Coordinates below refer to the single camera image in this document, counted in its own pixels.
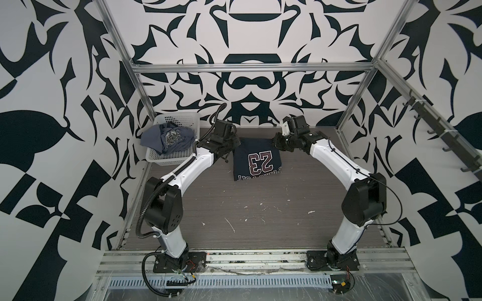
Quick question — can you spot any white slotted cable duct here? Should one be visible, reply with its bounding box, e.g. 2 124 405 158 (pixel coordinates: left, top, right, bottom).
108 275 333 289

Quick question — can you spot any black wall hook rack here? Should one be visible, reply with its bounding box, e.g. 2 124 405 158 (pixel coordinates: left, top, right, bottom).
402 90 481 181

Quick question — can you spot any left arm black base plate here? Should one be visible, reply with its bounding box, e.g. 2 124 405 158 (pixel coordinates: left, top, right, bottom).
153 251 207 273

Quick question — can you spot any white plastic laundry basket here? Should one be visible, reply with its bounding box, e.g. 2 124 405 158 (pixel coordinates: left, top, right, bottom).
146 112 200 166

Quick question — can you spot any small green circuit board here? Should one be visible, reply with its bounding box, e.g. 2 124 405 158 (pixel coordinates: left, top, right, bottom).
330 274 354 295

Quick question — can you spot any navy tank top red trim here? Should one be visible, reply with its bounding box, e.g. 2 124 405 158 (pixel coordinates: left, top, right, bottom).
233 137 282 181

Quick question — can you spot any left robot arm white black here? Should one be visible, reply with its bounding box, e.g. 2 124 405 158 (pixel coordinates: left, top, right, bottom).
135 119 240 269

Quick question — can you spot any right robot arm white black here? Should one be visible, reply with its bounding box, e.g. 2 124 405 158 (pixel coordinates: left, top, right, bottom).
273 115 387 270

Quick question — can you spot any aluminium frame enclosure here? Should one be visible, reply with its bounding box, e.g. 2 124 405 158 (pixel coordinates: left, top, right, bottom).
100 1 481 251

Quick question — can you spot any grey blue printed tank top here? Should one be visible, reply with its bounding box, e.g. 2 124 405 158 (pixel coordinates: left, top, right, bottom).
141 122 195 155

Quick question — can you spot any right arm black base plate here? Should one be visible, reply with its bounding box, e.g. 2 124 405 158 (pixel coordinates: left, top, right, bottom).
306 250 360 272

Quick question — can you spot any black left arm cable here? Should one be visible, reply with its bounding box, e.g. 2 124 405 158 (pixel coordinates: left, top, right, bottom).
135 180 189 298

